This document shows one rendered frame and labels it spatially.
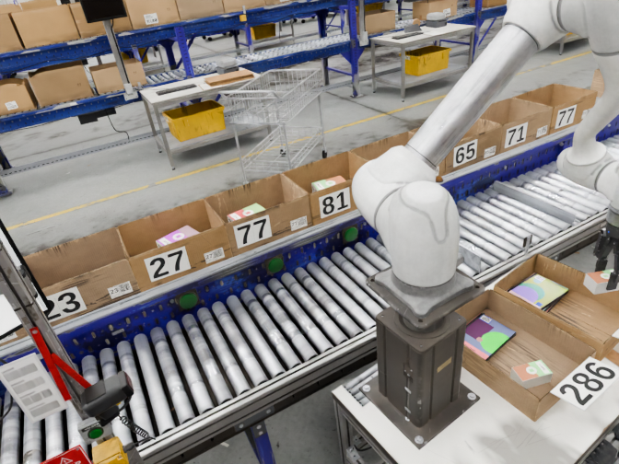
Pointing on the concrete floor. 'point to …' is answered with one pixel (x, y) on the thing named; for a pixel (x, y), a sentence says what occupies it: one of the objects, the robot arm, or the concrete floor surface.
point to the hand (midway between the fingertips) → (606, 275)
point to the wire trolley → (277, 120)
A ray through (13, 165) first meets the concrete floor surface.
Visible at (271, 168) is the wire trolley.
